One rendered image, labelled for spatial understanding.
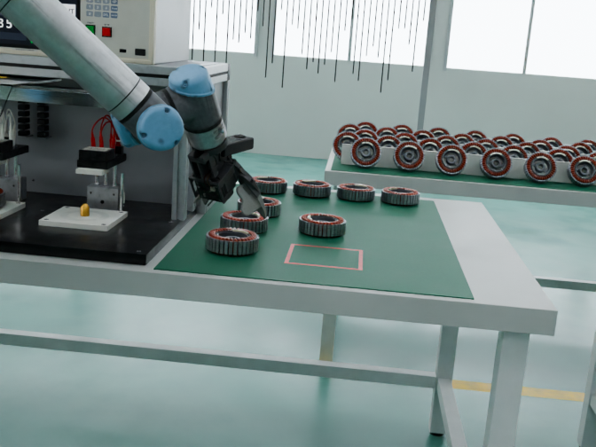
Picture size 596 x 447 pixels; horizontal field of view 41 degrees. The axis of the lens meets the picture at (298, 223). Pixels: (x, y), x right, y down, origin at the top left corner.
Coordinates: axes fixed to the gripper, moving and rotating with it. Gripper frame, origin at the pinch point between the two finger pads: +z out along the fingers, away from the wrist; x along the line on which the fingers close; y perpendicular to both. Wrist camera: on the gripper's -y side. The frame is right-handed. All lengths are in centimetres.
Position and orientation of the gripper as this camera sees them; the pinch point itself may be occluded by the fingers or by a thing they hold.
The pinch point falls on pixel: (237, 208)
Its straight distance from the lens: 169.6
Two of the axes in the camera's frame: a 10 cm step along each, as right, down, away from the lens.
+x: 8.7, 2.0, -4.4
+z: 1.7, 7.2, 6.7
